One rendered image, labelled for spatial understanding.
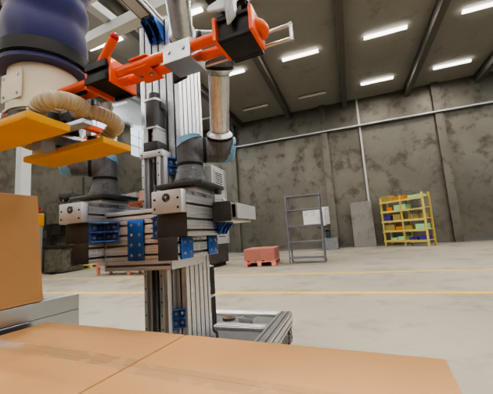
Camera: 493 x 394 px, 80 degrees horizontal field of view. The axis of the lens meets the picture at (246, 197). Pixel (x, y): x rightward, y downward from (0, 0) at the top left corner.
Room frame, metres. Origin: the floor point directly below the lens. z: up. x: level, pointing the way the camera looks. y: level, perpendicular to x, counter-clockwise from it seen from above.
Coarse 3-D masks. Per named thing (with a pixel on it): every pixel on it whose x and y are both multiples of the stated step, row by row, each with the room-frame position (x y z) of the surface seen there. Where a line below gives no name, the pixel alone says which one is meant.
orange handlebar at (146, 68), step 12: (264, 24) 0.51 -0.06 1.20; (204, 36) 0.54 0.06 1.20; (264, 36) 0.53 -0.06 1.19; (192, 48) 0.56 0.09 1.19; (216, 48) 0.58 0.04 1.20; (132, 60) 0.62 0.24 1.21; (144, 60) 0.60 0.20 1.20; (156, 60) 0.59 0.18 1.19; (204, 60) 0.60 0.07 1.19; (120, 72) 0.63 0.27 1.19; (132, 72) 0.62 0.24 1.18; (144, 72) 0.62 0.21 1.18; (156, 72) 0.63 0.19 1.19; (168, 72) 0.64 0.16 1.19; (72, 84) 0.69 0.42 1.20; (84, 84) 0.67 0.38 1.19; (132, 84) 0.68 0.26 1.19; (84, 96) 0.73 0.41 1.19; (96, 96) 0.73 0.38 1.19; (96, 132) 0.97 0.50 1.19
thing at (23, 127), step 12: (0, 120) 0.61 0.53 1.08; (12, 120) 0.59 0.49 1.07; (24, 120) 0.58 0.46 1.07; (36, 120) 0.59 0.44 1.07; (48, 120) 0.61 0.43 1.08; (0, 132) 0.64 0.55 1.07; (12, 132) 0.64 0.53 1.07; (24, 132) 0.65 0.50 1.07; (36, 132) 0.65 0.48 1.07; (48, 132) 0.66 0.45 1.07; (60, 132) 0.66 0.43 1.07; (0, 144) 0.71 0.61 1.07; (12, 144) 0.72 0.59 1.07; (24, 144) 0.72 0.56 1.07
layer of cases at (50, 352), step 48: (0, 336) 0.94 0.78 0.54; (48, 336) 0.90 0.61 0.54; (96, 336) 0.87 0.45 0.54; (144, 336) 0.84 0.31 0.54; (192, 336) 0.81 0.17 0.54; (0, 384) 0.61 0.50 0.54; (48, 384) 0.60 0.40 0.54; (96, 384) 0.59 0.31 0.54; (144, 384) 0.57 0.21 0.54; (192, 384) 0.56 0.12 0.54; (240, 384) 0.54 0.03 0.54; (288, 384) 0.53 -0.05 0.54; (336, 384) 0.52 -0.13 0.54; (384, 384) 0.51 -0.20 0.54; (432, 384) 0.50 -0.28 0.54
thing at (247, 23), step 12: (240, 12) 0.50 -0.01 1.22; (252, 12) 0.49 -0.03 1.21; (216, 24) 0.52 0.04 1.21; (240, 24) 0.51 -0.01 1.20; (252, 24) 0.49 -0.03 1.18; (216, 36) 0.52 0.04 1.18; (228, 36) 0.51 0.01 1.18; (240, 36) 0.51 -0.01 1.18; (252, 36) 0.51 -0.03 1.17; (228, 48) 0.54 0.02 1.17; (240, 48) 0.55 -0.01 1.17; (252, 48) 0.55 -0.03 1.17; (264, 48) 0.55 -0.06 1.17
